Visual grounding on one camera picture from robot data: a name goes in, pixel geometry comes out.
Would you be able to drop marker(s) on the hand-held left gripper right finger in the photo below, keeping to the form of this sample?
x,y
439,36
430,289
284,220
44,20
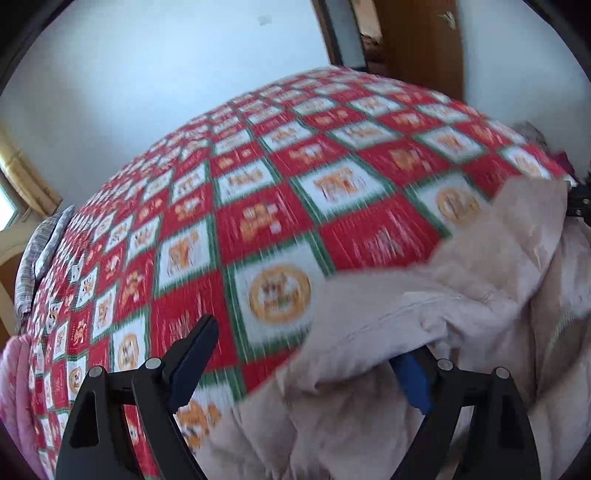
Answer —
x,y
412,376

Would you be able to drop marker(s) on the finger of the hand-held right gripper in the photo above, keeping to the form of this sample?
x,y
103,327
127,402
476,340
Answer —
x,y
581,201

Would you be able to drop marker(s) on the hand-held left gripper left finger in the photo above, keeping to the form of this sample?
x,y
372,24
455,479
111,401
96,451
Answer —
x,y
193,369

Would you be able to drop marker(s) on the beige quilted down jacket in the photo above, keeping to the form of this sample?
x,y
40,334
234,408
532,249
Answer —
x,y
461,332

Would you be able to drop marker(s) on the grey maroon clothes pile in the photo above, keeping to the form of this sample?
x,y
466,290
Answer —
x,y
540,138

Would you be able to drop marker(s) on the red checked cartoon bedspread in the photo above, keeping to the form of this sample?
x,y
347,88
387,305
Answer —
x,y
221,221

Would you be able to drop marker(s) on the striped grey pillow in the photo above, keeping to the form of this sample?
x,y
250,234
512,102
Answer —
x,y
41,258

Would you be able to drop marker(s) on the wooden headboard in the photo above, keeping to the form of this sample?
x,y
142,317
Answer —
x,y
9,277

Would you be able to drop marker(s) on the brown wooden door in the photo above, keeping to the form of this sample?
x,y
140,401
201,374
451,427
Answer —
x,y
415,41

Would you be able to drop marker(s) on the window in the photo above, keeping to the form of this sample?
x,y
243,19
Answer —
x,y
7,203

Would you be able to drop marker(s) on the yellow curtain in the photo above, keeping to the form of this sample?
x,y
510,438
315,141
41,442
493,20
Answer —
x,y
23,170

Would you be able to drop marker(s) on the dark wooden door frame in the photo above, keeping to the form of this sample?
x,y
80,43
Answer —
x,y
339,32

